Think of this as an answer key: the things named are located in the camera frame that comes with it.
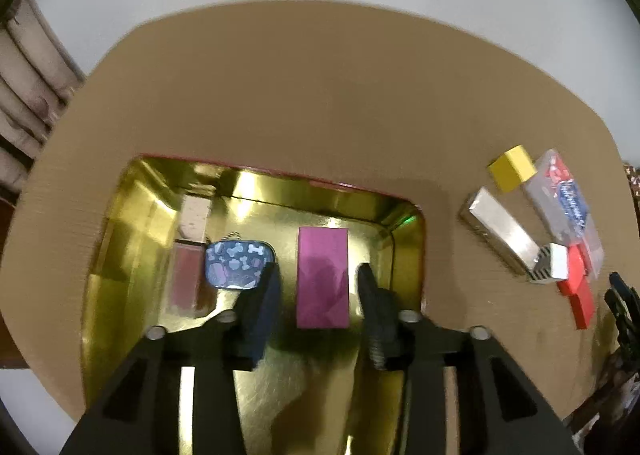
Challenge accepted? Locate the pink rectangular box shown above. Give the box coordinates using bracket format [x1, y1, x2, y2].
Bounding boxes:
[296, 226, 350, 330]

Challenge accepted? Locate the blue bone-print tin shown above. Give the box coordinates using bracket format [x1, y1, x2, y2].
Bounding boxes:
[205, 240, 276, 290]

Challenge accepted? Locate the gold tin tray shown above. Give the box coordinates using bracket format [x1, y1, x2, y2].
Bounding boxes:
[80, 152, 430, 455]

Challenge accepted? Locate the silver long box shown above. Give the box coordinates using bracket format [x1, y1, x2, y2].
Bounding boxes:
[459, 186, 543, 278]

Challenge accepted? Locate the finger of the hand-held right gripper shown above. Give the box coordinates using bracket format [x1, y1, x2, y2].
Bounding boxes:
[609, 272, 640, 307]
[604, 289, 640, 352]

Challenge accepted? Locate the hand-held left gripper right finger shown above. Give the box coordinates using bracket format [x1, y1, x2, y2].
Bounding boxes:
[356, 262, 583, 455]

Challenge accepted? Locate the yellow block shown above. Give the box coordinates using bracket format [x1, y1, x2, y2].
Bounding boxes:
[487, 145, 538, 194]

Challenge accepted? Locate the beige patterned curtain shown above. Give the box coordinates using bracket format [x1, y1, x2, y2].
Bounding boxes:
[0, 0, 86, 196]

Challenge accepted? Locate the small white cube box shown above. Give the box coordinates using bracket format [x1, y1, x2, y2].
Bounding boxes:
[527, 242, 571, 284]

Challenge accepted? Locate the clear case with blue label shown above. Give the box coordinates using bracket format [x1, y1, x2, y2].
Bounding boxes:
[522, 149, 605, 281]

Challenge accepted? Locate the maroon small box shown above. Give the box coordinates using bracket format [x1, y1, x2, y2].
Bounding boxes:
[167, 241, 213, 316]

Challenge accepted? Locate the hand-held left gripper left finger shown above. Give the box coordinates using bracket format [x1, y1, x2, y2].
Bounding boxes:
[60, 260, 282, 455]

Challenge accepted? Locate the red rectangular block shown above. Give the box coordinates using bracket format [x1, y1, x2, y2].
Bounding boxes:
[556, 245, 597, 331]

